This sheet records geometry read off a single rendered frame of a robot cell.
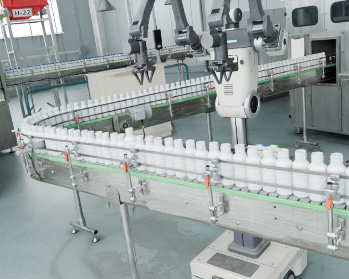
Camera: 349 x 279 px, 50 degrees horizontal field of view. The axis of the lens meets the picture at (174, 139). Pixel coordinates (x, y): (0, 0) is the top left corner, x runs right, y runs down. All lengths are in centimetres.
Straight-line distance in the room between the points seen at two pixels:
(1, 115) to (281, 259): 547
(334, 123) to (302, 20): 140
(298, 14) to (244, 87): 348
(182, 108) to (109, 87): 228
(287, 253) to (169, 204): 99
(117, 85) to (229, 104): 384
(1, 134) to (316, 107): 496
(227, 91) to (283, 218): 90
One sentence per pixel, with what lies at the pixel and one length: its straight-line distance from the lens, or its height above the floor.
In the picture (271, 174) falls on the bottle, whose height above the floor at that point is 107.
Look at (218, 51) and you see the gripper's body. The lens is 158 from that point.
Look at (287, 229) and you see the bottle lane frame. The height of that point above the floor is 88.
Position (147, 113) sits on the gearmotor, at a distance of 332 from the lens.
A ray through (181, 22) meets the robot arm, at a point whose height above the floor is 166.
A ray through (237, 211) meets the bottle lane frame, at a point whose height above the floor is 91.
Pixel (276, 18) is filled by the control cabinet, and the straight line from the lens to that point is 858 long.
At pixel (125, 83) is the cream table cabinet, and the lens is 587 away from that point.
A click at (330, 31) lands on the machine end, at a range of 522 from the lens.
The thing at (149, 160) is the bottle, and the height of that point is 106.
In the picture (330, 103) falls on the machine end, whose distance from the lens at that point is 531.
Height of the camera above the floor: 160
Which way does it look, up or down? 15 degrees down
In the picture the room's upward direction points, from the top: 7 degrees counter-clockwise
